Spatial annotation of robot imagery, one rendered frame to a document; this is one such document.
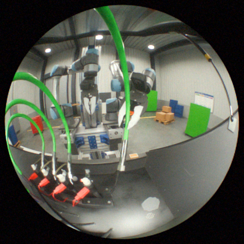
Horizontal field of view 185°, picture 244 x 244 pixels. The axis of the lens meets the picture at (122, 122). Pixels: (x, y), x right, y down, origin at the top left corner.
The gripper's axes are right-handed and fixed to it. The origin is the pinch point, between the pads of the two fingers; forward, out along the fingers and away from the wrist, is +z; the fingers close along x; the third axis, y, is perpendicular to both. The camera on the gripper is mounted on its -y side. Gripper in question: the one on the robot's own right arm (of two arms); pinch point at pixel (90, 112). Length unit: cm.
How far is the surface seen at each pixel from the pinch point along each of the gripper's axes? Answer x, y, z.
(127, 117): -14.3, -15.2, -0.9
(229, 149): -31, -45, -2
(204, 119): -316, 43, 36
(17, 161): 31.0, -33.7, 6.2
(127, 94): -13.8, -16.7, -8.2
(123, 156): -11.1, -23.3, 7.9
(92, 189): -0.8, -30.2, 14.4
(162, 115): -280, 264, 85
